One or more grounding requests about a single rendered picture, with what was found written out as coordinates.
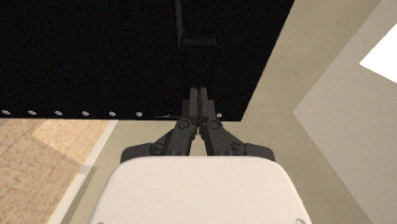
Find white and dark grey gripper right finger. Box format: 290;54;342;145
198;88;276;162

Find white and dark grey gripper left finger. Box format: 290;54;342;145
120;88;198;164

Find black equipment rack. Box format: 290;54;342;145
0;0;294;127

